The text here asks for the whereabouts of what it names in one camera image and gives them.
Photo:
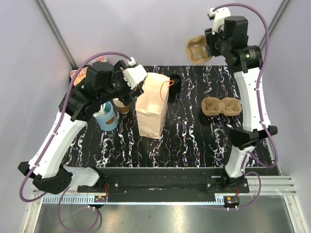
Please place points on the stack of brown cup carriers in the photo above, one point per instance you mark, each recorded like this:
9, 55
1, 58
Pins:
228, 106

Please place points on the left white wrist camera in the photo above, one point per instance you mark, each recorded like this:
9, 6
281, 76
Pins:
134, 73

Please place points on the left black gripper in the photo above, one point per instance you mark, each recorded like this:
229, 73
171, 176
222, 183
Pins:
127, 97

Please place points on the stack of black cup lids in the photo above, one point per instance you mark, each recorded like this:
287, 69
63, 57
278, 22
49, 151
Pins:
175, 87

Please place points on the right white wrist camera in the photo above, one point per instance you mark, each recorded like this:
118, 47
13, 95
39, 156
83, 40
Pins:
218, 16

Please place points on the beige paper takeout bag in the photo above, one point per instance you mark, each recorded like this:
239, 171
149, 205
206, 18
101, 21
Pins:
151, 107

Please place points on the colourful rabbit print cloth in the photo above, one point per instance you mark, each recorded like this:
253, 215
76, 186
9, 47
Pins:
82, 74

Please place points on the light blue straw holder cup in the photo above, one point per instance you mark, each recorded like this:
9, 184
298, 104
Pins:
106, 117

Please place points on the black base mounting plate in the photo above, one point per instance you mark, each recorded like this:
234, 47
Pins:
162, 182

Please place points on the brown pulp cup carrier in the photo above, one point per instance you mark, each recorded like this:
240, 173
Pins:
196, 50

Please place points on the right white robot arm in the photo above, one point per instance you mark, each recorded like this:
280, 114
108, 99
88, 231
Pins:
247, 66

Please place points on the aluminium frame rail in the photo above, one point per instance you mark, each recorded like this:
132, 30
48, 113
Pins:
182, 205

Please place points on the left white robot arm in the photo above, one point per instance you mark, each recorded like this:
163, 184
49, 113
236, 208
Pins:
45, 168

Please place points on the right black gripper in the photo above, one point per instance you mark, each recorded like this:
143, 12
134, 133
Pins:
210, 37

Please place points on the stack of paper coffee cups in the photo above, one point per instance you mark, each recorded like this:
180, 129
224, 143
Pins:
123, 109

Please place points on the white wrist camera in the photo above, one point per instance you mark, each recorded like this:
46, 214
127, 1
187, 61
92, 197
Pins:
134, 73
218, 16

